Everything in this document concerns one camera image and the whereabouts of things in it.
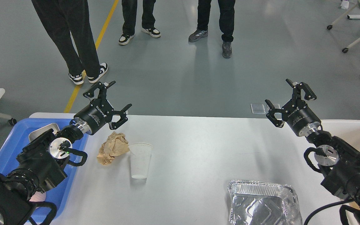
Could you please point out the blue plastic tray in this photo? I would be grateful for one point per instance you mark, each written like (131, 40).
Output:
(17, 140)

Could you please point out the person in beige top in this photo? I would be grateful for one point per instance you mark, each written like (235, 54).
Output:
(67, 24)

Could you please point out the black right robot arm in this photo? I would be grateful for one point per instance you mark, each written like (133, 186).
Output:
(331, 156)

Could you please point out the pink ribbed mug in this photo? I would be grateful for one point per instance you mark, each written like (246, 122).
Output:
(38, 197)

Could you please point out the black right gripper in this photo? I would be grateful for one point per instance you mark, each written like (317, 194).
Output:
(296, 113)

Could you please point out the crumpled brown paper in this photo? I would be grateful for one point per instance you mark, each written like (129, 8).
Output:
(115, 145)

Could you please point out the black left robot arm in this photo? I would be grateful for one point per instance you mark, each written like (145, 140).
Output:
(42, 161)

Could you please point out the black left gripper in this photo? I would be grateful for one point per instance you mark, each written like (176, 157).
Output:
(99, 112)

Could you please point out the aluminium foil tray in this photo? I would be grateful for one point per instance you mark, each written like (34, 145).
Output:
(263, 203)

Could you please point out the clear floor plate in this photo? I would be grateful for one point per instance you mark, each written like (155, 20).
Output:
(275, 105)
(258, 108)

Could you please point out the stainless steel rectangular container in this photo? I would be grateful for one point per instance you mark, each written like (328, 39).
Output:
(36, 133)

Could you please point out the white paper cup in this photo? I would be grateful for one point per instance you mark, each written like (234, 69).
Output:
(140, 156)

